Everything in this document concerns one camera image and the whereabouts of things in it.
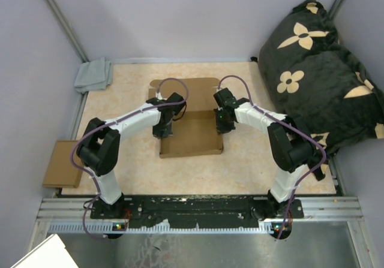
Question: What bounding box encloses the brown cardboard box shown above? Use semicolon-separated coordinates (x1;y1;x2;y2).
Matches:
148;77;223;159

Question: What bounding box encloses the purple cable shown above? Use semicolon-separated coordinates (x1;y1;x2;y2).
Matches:
69;77;190;240
217;75;328;240

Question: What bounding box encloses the white sheet corner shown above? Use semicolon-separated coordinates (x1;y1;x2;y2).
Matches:
12;234;78;268

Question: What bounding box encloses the black floral pillow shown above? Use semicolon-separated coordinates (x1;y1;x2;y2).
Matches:
254;0;383;180

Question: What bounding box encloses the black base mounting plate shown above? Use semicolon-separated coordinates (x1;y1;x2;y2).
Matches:
90;195;304;239

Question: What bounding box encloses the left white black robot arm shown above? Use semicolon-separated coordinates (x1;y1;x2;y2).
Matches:
70;92;187;218

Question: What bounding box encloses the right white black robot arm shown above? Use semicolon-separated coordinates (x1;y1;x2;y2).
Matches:
214;88;316;218

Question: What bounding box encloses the small flat cardboard box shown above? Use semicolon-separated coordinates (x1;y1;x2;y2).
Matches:
42;140;82;188

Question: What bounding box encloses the grey folded cloth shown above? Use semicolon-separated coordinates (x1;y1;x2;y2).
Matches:
74;57;113;94

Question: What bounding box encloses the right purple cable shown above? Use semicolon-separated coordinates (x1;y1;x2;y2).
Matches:
217;75;328;240

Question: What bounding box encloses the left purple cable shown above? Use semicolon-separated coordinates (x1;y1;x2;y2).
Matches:
69;77;190;240

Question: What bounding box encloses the aluminium rail frame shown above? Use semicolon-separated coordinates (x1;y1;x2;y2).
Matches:
37;195;376;267

